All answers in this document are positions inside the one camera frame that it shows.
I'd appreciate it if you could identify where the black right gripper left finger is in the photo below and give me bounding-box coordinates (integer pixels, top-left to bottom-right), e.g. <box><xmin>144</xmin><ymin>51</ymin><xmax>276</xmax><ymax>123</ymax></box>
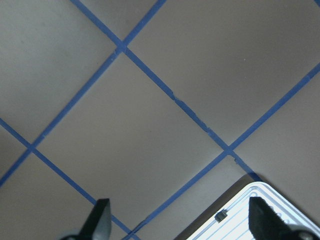
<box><xmin>61</xmin><ymin>198</ymin><xmax>112</xmax><ymax>240</ymax></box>

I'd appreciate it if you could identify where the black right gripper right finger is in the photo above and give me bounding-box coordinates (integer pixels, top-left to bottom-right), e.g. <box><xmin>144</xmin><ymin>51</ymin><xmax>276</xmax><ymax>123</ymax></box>
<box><xmin>247</xmin><ymin>196</ymin><xmax>302</xmax><ymax>240</ymax></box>

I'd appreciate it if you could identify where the ribbed metal tray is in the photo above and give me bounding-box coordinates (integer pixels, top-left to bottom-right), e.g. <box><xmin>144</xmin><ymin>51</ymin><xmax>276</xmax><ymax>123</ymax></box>
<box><xmin>176</xmin><ymin>181</ymin><xmax>320</xmax><ymax>240</ymax></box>

